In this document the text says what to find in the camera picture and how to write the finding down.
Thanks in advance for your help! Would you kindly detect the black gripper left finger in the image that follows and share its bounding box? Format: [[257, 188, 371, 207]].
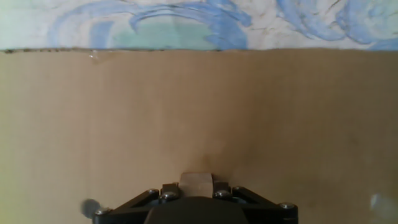
[[92, 182, 180, 224]]

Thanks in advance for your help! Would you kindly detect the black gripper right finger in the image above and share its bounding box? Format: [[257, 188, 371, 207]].
[[213, 182, 299, 224]]

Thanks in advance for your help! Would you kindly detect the small wooden block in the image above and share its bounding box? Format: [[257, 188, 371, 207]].
[[178, 172, 215, 198]]

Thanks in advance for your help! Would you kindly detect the brown cardboard sheet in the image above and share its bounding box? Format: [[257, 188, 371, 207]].
[[0, 48, 398, 224]]

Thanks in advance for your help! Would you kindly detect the painted landscape print cloth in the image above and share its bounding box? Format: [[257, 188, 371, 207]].
[[0, 0, 398, 52]]

